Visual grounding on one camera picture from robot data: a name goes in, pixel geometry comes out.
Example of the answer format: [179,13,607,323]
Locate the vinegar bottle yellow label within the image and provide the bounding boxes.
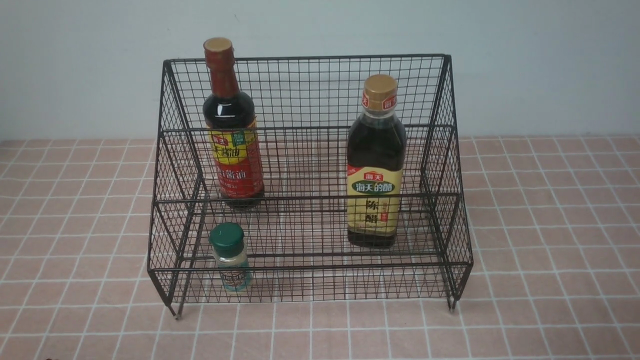
[346,74,407,249]

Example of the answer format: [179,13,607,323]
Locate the soy sauce bottle red label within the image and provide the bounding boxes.
[202,37,265,210]

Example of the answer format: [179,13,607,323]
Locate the black wire mesh shelf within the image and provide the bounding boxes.
[147,54,474,319]

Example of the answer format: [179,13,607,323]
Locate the small green-capped seasoning jar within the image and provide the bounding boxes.
[208,222,253,293]

